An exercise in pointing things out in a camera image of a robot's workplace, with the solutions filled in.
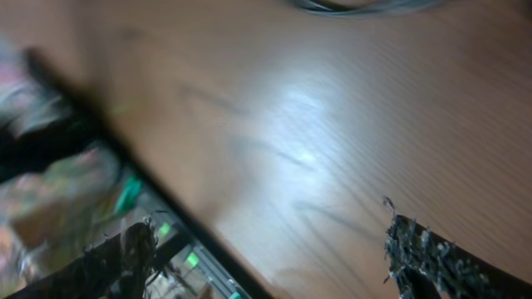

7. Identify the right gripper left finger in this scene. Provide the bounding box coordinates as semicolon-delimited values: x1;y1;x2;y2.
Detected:
7;223;155;299

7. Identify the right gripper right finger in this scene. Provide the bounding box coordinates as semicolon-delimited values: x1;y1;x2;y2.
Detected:
383;197;531;299

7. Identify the black cable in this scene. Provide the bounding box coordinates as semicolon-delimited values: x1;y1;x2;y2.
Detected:
286;0;450;17

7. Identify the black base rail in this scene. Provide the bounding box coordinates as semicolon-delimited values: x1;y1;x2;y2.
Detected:
23;48;273;299

